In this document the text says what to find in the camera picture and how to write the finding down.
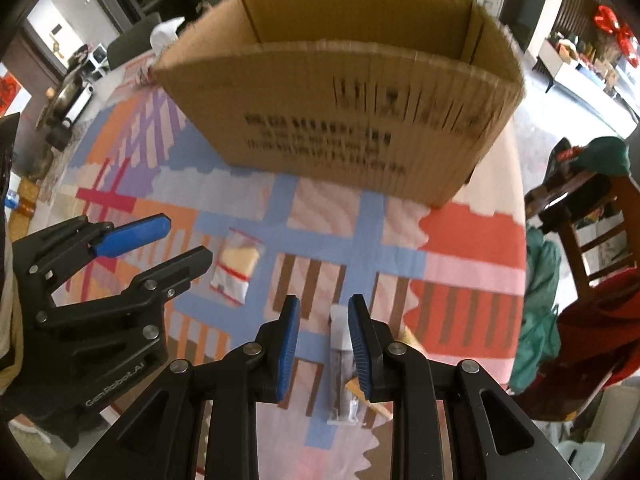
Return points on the dark green cloth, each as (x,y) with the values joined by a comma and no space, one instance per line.
(605,154)

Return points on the long clear snack bar packet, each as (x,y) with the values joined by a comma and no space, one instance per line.
(342,375)

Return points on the brown cardboard box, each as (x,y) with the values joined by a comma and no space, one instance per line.
(350,110)

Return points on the clear orange snack packet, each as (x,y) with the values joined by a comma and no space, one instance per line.
(237,260)

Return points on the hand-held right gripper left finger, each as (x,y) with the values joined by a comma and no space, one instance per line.
(289,350)

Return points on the colourful patterned tablecloth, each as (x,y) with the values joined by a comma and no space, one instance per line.
(325,220)

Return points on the red foil balloon bow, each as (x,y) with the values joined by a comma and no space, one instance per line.
(617,30)

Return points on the brown entrance door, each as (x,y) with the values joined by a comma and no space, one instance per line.
(35,55)

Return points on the silver electric cooking pot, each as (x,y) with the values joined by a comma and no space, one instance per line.
(70,101)

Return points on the white low cabinet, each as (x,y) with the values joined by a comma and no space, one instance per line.
(585,77)

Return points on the black mug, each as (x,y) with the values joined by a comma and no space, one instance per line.
(59,136)

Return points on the red garment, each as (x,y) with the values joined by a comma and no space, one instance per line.
(600,340)

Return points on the white wall intercom panel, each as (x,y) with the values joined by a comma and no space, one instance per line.
(57,30)

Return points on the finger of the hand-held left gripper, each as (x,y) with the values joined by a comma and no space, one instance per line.
(170,275)
(132,235)

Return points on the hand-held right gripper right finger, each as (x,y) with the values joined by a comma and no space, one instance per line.
(359,350)

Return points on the green bag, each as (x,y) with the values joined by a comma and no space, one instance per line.
(537,310)

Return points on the red and white door poster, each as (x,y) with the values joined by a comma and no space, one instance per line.
(11,94)

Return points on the floral tissue pack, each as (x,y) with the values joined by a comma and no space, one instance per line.
(165,35)

